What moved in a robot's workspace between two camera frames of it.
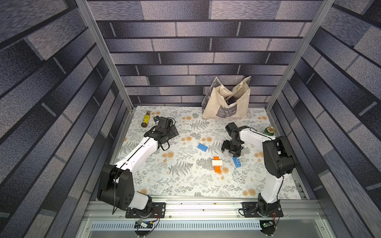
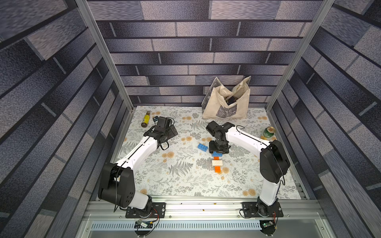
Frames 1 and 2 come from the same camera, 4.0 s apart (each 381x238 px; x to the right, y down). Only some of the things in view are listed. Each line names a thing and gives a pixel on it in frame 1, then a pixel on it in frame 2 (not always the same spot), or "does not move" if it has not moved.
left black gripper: x=173 y=134 does not move
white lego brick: x=217 y=162 does not move
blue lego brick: x=236 y=161 → x=216 y=154
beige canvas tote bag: x=220 y=102 does not move
